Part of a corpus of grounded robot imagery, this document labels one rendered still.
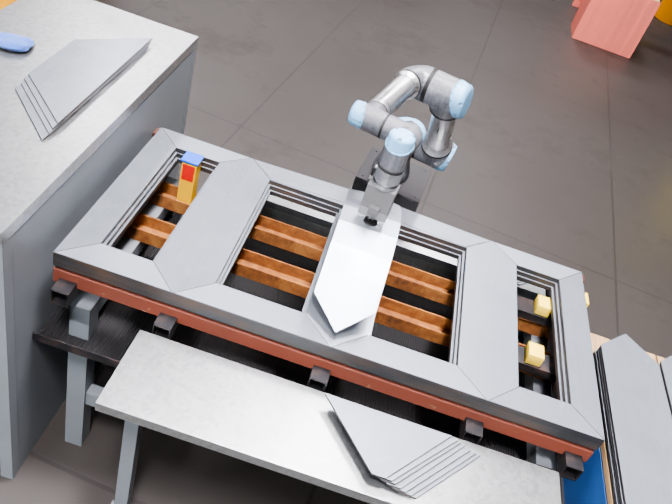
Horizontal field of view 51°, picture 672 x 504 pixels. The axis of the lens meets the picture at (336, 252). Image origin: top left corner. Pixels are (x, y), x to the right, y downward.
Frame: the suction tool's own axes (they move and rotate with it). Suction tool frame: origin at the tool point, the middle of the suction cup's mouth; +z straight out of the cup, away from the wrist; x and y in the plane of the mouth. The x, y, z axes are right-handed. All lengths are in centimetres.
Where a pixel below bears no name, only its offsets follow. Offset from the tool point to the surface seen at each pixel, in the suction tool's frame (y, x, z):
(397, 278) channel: 14.2, 19.8, 30.2
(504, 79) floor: 33, 418, 104
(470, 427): 48, -34, 24
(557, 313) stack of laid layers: 66, 21, 18
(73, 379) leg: -66, -45, 67
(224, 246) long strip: -36.3, -17.3, 15.5
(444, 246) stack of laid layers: 24.5, 30.6, 17.8
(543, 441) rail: 68, -29, 24
